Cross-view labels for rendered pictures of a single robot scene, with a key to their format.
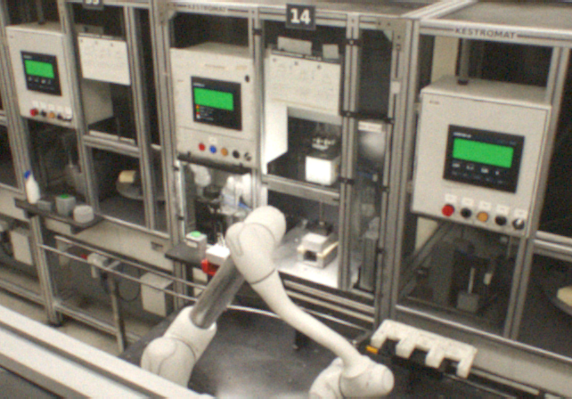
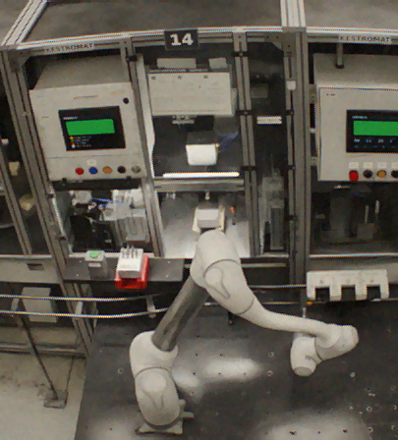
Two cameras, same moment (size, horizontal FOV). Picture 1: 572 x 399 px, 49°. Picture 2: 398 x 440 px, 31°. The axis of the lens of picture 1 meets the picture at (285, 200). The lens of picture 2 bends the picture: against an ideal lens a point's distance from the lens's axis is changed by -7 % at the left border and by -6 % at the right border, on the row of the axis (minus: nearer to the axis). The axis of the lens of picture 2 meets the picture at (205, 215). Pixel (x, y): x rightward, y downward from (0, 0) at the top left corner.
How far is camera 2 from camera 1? 1.23 m
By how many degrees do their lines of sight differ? 25
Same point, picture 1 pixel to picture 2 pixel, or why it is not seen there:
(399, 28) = (288, 39)
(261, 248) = (242, 284)
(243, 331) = not seen: hidden behind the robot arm
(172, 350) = (165, 382)
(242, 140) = (127, 155)
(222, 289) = (188, 317)
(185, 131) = (57, 160)
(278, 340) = (209, 321)
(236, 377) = (199, 370)
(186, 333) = (159, 359)
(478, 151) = (373, 128)
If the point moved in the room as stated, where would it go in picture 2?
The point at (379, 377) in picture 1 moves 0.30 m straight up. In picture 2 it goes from (351, 337) to (357, 285)
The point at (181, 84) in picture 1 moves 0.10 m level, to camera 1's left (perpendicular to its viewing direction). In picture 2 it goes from (46, 120) to (24, 129)
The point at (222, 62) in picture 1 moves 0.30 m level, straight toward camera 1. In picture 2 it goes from (93, 91) to (129, 126)
